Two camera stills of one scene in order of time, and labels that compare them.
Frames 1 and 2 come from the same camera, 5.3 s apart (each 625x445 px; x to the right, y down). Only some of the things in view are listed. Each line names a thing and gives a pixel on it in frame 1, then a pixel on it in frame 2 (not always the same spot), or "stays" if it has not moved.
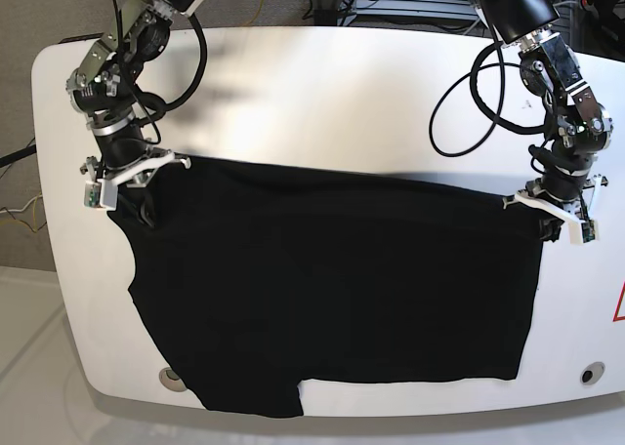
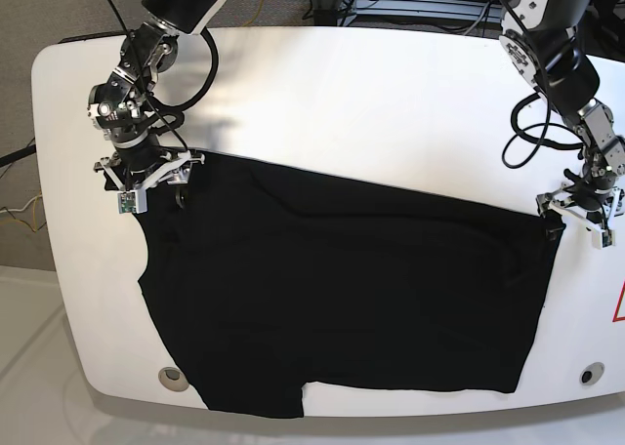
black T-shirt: (257, 278) stays
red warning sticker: (616, 317) stays
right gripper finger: (146, 210) to (179, 199)
